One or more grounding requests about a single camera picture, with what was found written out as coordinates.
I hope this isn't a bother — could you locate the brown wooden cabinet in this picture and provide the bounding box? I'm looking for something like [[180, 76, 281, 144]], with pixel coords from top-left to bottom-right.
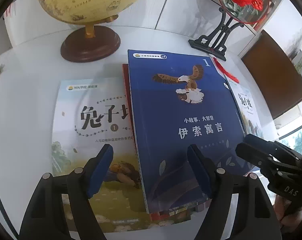
[[241, 30, 302, 119]]

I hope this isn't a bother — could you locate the rabbit book on right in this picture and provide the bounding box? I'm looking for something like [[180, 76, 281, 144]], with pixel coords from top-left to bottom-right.
[[225, 76, 264, 139]]

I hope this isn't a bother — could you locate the antique yellow globe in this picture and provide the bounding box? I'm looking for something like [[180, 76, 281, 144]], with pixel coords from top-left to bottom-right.
[[39, 0, 138, 62]]

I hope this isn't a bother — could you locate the black fan stand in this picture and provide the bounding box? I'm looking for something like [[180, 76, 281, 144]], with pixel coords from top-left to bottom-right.
[[188, 7, 245, 61]]

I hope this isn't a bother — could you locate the rabbit book with figures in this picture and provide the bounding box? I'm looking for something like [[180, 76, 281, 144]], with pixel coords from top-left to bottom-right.
[[149, 197, 210, 221]]

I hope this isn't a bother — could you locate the red tassel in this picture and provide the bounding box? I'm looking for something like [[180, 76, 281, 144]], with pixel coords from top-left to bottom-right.
[[213, 57, 239, 83]]

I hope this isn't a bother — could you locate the red cover book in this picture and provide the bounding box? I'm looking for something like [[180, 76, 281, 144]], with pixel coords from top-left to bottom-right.
[[122, 64, 139, 155]]

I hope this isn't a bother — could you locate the blue eagle fables book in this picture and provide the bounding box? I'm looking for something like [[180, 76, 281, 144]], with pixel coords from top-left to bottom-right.
[[128, 50, 252, 213]]

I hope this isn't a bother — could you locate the rabbit book on left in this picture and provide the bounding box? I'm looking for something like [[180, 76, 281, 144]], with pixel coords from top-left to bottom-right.
[[50, 77, 192, 234]]

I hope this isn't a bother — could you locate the white bookshelf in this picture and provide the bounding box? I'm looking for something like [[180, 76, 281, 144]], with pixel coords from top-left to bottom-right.
[[3, 0, 286, 55]]

